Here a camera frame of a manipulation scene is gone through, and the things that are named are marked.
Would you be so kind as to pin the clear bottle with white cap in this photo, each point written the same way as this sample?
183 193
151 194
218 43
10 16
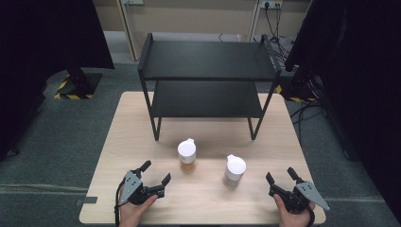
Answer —
235 168

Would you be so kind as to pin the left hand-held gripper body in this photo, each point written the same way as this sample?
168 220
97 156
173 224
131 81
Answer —
135 189

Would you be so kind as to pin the person's left hand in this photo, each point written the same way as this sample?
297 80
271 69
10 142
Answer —
132 214

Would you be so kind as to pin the black two-tier shelf rack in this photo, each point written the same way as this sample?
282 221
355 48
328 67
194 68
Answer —
208 60

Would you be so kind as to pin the white frame post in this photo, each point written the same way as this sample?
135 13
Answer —
254 19
129 30

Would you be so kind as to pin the stand base with striped tape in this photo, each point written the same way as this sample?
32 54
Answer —
78 85
299 88

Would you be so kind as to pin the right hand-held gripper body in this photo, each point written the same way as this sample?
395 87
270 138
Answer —
299 197

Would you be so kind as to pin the white wall socket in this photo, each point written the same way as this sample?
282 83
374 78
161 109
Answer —
271 3

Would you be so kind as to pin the dark floor tape patch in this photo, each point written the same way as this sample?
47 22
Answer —
86 200

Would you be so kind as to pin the person's right hand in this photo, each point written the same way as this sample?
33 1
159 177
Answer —
293 220

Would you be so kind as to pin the dark curtain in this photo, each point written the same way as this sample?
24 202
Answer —
41 47
362 78

